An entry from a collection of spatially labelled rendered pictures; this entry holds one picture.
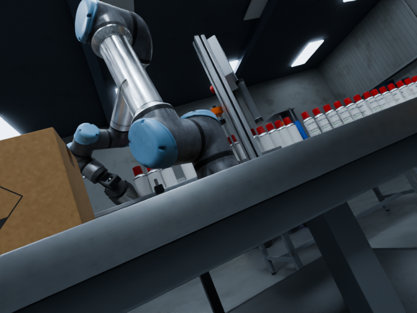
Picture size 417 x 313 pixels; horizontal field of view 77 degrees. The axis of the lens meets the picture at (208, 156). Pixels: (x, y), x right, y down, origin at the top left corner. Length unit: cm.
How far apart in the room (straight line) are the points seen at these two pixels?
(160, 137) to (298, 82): 1128
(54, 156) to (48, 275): 46
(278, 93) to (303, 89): 119
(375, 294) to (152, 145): 49
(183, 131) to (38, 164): 32
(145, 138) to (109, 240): 40
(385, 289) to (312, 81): 1174
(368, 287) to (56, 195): 61
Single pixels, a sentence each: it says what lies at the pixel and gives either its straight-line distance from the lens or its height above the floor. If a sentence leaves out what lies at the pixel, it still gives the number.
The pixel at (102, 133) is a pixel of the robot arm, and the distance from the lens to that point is 104.
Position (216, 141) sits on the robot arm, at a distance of 68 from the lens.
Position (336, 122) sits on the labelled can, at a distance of 148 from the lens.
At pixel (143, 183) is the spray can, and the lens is 102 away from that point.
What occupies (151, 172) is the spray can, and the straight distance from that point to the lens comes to 103.
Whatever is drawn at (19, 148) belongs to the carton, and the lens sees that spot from 69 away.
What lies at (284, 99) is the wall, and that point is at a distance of 1101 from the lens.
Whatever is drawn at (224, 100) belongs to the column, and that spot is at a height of 118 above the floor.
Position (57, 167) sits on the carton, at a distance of 66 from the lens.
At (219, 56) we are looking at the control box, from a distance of 116.
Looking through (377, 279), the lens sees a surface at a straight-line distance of 56.
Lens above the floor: 79
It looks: 12 degrees up
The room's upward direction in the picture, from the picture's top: 24 degrees counter-clockwise
